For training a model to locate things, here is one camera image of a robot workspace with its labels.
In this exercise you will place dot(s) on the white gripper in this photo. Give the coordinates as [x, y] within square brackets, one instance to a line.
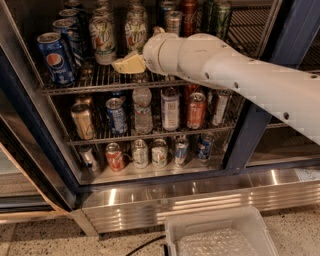
[152, 53]

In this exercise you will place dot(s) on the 7up can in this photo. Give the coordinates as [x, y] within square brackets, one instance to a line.
[103, 40]
[136, 34]

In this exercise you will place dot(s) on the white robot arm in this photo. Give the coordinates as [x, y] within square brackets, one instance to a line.
[290, 95]

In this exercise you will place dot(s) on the tall silver slim can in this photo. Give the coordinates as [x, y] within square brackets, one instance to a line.
[173, 20]

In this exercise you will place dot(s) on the red Coca-Cola can top shelf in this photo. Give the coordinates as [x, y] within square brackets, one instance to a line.
[189, 12]

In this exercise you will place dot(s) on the blue can middle shelf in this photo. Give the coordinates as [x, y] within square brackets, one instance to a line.
[116, 116]

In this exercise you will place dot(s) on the blue pepsi can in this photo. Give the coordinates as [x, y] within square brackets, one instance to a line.
[57, 58]
[204, 146]
[68, 28]

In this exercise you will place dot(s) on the dark green can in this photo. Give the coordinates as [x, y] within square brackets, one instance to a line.
[221, 18]

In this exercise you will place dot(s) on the orange soda can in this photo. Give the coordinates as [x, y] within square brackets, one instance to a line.
[196, 110]

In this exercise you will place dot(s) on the gold can middle shelf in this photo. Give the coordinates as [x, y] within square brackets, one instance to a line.
[83, 120]

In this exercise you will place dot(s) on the front blue Pepsi can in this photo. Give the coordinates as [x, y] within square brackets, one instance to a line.
[57, 58]

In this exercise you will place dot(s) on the silver red slim can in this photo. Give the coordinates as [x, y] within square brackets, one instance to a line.
[221, 104]

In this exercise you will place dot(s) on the stainless steel fridge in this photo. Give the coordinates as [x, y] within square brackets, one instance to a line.
[264, 162]

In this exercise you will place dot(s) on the blue silver can bottom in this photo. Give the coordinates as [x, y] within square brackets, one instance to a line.
[181, 151]

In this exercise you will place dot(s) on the white can bottom shelf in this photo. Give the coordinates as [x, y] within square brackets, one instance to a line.
[159, 152]

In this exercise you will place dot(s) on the white green can bottom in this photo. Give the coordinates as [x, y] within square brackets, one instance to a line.
[140, 154]

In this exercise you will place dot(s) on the blue Pepsi can bottom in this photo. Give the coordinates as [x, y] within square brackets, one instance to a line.
[204, 146]

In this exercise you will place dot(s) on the red can bottom shelf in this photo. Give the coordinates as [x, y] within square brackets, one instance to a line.
[114, 157]

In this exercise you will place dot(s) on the silver can bottom left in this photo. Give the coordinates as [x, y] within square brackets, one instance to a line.
[88, 158]

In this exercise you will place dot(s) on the clear water bottle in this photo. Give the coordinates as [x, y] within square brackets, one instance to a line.
[142, 97]

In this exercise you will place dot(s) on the white label bottle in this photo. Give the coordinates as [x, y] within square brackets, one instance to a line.
[170, 109]

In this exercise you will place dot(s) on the white plastic bin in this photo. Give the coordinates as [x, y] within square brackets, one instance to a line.
[247, 220]

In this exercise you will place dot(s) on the bubble wrap sheet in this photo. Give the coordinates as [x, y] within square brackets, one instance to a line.
[221, 242]

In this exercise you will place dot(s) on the top wire shelf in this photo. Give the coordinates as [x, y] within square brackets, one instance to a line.
[247, 33]

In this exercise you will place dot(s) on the wire shelf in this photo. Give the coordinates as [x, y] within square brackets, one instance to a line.
[247, 33]
[101, 93]

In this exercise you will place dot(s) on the middle wire shelf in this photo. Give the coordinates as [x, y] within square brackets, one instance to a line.
[101, 93]

